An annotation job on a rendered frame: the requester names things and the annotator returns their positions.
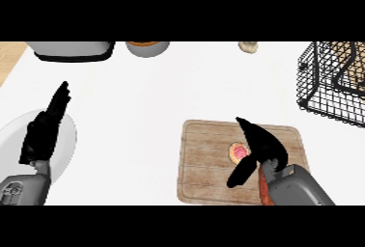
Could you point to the pink frosted cupcake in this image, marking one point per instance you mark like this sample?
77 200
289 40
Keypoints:
237 153

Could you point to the wooden cutting board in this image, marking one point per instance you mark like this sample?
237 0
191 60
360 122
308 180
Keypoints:
209 160

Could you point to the grey pot with orange contents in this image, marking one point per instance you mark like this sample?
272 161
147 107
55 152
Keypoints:
147 48

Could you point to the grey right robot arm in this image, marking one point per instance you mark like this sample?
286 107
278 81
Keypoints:
292 186

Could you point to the white round plate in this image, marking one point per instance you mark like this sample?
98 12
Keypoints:
14 135

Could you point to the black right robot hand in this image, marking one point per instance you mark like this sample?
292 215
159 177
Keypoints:
264 144

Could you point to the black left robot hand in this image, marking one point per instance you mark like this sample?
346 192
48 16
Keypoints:
43 131

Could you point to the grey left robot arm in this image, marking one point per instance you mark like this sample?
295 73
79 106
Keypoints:
26 188

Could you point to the beige garlic bulb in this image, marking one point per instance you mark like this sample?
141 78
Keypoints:
249 47

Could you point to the grey appliance with black base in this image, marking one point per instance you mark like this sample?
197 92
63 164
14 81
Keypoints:
71 50

